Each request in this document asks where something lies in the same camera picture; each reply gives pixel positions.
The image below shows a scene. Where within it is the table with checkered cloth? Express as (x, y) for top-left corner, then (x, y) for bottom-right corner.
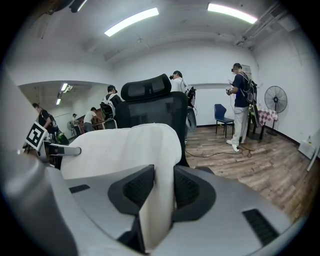
(249, 107), (279, 142)

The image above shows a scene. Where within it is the white box by wall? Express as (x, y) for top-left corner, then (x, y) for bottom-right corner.
(298, 134), (319, 161)

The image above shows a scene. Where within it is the white cloth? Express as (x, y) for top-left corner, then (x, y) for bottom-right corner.
(61, 122), (183, 253)

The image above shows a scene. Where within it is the black standing fan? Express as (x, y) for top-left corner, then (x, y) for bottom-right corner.
(264, 85), (289, 137)

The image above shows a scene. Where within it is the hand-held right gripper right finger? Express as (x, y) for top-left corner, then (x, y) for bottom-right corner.
(152, 164), (305, 256)

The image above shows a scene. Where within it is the ceiling pipe bundle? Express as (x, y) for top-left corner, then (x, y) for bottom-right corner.
(233, 2), (285, 50)

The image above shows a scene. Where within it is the blue chair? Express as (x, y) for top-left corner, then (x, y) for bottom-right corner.
(213, 103), (235, 137)

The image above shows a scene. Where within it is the black floor cable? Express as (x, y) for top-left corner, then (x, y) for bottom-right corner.
(185, 146), (256, 159)

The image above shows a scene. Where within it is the black office chair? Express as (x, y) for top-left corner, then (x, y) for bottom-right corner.
(115, 73), (216, 176)

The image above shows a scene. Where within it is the black backpack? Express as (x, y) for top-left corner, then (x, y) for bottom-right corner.
(186, 85), (198, 109)
(242, 73), (259, 107)

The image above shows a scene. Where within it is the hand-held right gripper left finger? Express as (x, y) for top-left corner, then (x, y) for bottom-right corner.
(47, 163), (156, 254)

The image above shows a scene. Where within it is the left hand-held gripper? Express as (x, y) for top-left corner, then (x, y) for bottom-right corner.
(25, 121), (82, 170)

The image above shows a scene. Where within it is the wooden desk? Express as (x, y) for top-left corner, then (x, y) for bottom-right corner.
(91, 114), (109, 131)

